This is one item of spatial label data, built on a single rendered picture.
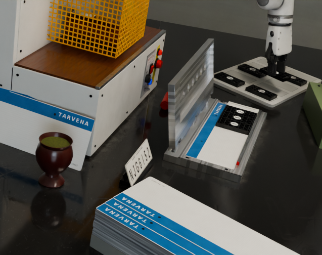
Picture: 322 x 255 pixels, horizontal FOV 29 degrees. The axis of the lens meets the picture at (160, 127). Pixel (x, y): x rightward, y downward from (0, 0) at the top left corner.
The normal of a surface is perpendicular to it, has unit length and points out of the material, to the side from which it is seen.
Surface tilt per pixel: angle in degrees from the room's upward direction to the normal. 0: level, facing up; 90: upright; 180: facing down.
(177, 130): 79
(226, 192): 0
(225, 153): 0
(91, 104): 90
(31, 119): 69
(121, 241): 90
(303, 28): 90
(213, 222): 0
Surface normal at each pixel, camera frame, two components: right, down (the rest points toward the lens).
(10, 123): -0.28, 0.02
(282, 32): 0.69, 0.18
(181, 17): -0.04, 0.44
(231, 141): 0.17, -0.88
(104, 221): -0.58, 0.27
